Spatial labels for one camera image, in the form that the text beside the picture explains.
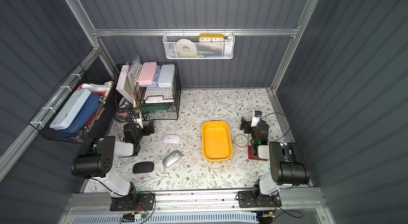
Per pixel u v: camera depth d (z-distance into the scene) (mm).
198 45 872
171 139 937
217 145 922
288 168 454
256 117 798
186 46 843
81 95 693
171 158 864
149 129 868
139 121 856
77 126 638
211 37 868
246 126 841
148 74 939
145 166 846
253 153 709
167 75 968
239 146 915
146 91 937
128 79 868
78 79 773
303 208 723
